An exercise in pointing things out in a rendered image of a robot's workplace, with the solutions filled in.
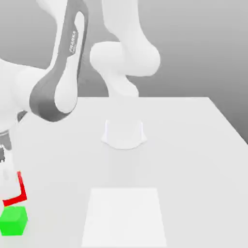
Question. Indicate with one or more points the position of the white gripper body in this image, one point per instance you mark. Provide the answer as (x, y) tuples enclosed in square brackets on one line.
[(10, 184)]

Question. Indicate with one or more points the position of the small red cube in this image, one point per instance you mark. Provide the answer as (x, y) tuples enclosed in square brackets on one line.
[(22, 187)]

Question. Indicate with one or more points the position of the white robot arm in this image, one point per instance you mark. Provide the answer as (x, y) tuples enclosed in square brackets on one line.
[(64, 58)]

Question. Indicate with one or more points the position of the small green cube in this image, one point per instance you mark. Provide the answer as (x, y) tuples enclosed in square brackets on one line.
[(12, 220)]

